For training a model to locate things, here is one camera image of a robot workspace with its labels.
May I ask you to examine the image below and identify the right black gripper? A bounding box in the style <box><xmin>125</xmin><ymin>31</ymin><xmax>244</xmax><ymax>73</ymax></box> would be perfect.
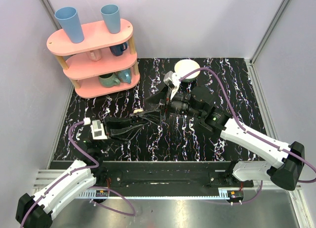
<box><xmin>139</xmin><ymin>83</ymin><xmax>204</xmax><ymax>125</ymax></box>

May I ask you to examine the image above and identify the white earbud charging case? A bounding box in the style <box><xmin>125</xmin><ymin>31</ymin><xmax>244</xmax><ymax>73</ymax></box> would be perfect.
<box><xmin>133</xmin><ymin>109</ymin><xmax>144</xmax><ymax>114</ymax></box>

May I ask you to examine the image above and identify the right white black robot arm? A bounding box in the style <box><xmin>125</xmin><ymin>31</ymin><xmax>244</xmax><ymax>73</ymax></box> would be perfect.
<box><xmin>145</xmin><ymin>86</ymin><xmax>305</xmax><ymax>191</ymax></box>

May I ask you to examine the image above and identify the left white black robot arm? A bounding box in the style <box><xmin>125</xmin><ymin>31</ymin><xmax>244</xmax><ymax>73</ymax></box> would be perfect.
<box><xmin>15</xmin><ymin>117</ymin><xmax>136</xmax><ymax>228</ymax></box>

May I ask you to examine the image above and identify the black marble pattern mat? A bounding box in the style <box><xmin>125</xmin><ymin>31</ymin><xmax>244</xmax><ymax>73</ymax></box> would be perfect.
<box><xmin>52</xmin><ymin>58</ymin><xmax>266</xmax><ymax>161</ymax></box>

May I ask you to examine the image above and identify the light blue butterfly mug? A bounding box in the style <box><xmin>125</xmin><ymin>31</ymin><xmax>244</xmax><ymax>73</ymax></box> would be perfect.
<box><xmin>116</xmin><ymin>68</ymin><xmax>132</xmax><ymax>84</ymax></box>

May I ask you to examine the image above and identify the green glazed mug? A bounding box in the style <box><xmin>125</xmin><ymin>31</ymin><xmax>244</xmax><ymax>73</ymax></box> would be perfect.
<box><xmin>98</xmin><ymin>73</ymin><xmax>120</xmax><ymax>88</ymax></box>

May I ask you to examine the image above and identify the cream white bowl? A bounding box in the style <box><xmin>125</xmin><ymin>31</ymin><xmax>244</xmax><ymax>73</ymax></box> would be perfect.
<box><xmin>174</xmin><ymin>59</ymin><xmax>200</xmax><ymax>82</ymax></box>

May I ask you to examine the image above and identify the pink three-tier shelf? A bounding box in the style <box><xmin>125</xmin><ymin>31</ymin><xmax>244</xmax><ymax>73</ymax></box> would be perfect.
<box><xmin>46</xmin><ymin>19</ymin><xmax>140</xmax><ymax>99</ymax></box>

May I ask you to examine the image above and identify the dark blue mug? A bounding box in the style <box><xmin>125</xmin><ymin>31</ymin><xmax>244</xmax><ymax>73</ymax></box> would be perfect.
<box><xmin>110</xmin><ymin>42</ymin><xmax>128</xmax><ymax>56</ymax></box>

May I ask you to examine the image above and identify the pink mug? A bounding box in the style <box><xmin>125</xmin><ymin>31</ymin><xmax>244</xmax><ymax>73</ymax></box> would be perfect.
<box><xmin>88</xmin><ymin>49</ymin><xmax>102</xmax><ymax>62</ymax></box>

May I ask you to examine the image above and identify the right light blue tumbler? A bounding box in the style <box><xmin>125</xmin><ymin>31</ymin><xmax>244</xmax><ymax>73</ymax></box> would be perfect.
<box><xmin>101</xmin><ymin>4</ymin><xmax>121</xmax><ymax>34</ymax></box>

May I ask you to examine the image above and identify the light blue tumbler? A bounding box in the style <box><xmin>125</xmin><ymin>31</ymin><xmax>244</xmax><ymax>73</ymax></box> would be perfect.
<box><xmin>55</xmin><ymin>6</ymin><xmax>84</xmax><ymax>43</ymax></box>
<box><xmin>101</xmin><ymin>4</ymin><xmax>121</xmax><ymax>34</ymax></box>

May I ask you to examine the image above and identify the left light blue tumbler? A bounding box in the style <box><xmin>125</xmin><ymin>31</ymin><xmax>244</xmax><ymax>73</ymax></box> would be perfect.
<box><xmin>55</xmin><ymin>6</ymin><xmax>84</xmax><ymax>43</ymax></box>

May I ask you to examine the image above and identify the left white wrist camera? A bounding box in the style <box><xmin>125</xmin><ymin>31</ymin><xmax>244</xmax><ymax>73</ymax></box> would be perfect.
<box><xmin>90</xmin><ymin>120</ymin><xmax>108</xmax><ymax>140</ymax></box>

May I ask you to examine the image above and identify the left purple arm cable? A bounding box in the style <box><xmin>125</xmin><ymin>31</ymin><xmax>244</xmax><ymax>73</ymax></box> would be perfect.
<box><xmin>19</xmin><ymin>117</ymin><xmax>101</xmax><ymax>228</ymax></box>

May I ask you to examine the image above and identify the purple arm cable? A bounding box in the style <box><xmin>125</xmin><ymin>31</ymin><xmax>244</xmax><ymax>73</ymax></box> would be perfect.
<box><xmin>19</xmin><ymin>117</ymin><xmax>101</xmax><ymax>228</ymax></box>
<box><xmin>178</xmin><ymin>67</ymin><xmax>316</xmax><ymax>184</ymax></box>

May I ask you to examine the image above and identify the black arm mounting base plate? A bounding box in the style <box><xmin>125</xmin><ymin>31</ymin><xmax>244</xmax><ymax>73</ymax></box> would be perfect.
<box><xmin>94</xmin><ymin>161</ymin><xmax>253</xmax><ymax>188</ymax></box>

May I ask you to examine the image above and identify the slotted white cable duct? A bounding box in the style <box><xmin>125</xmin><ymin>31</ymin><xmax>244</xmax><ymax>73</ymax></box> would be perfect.
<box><xmin>76</xmin><ymin>189</ymin><xmax>229</xmax><ymax>200</ymax></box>

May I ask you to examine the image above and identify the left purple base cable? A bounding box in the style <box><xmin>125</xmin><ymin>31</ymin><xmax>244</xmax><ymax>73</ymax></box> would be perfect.
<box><xmin>83</xmin><ymin>186</ymin><xmax>137</xmax><ymax>216</ymax></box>

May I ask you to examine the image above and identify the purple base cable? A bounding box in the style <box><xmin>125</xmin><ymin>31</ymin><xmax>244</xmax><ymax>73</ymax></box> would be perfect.
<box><xmin>83</xmin><ymin>186</ymin><xmax>137</xmax><ymax>216</ymax></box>
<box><xmin>204</xmin><ymin>181</ymin><xmax>263</xmax><ymax>205</ymax></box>

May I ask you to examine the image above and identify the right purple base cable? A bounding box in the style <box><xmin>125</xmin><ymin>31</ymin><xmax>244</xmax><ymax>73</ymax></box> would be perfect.
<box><xmin>204</xmin><ymin>181</ymin><xmax>263</xmax><ymax>205</ymax></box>

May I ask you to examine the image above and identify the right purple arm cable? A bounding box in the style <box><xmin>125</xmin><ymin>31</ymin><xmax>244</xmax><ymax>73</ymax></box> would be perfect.
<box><xmin>178</xmin><ymin>67</ymin><xmax>316</xmax><ymax>184</ymax></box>

